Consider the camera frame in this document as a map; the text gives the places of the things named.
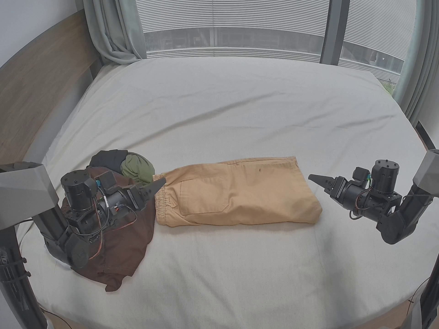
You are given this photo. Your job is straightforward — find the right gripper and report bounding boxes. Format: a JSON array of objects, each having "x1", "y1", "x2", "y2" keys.
[{"x1": 309, "y1": 174, "x2": 372, "y2": 215}]

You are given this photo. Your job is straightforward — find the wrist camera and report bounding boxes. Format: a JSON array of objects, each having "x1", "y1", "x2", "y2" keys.
[
  {"x1": 96, "y1": 171, "x2": 116, "y2": 193},
  {"x1": 353, "y1": 167, "x2": 372, "y2": 187}
]

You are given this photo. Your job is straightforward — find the black garment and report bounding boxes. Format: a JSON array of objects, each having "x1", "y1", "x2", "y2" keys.
[{"x1": 90, "y1": 149, "x2": 129, "y2": 176}]

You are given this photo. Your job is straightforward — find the bed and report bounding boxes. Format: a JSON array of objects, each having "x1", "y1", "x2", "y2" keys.
[{"x1": 0, "y1": 9, "x2": 439, "y2": 329}]

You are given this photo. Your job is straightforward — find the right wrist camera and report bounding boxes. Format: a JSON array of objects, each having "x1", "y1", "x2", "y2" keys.
[{"x1": 353, "y1": 167, "x2": 372, "y2": 187}]

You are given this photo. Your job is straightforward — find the brown garment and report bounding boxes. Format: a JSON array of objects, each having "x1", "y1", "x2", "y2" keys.
[{"x1": 60, "y1": 166, "x2": 156, "y2": 292}]

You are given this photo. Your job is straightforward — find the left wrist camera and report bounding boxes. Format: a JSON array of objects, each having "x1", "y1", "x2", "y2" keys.
[{"x1": 96, "y1": 171, "x2": 116, "y2": 193}]

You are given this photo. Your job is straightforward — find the window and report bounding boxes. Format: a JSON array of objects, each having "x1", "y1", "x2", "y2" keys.
[{"x1": 132, "y1": 0, "x2": 417, "y2": 95}]

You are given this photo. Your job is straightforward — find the tan shorts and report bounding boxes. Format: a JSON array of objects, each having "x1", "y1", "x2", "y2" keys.
[{"x1": 153, "y1": 156, "x2": 323, "y2": 227}]

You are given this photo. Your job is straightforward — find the black cable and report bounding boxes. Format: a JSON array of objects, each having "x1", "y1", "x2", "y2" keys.
[
  {"x1": 405, "y1": 276, "x2": 433, "y2": 323},
  {"x1": 38, "y1": 305, "x2": 71, "y2": 326}
]

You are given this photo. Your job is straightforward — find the green garment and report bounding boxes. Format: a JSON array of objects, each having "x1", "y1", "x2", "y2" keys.
[{"x1": 121, "y1": 152, "x2": 155, "y2": 186}]

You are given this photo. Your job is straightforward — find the grey-green curtain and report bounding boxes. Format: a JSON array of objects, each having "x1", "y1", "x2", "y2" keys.
[
  {"x1": 80, "y1": 0, "x2": 149, "y2": 66},
  {"x1": 392, "y1": 0, "x2": 439, "y2": 127}
]

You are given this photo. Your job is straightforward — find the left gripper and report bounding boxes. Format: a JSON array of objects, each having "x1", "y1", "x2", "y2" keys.
[{"x1": 103, "y1": 178, "x2": 167, "y2": 218}]

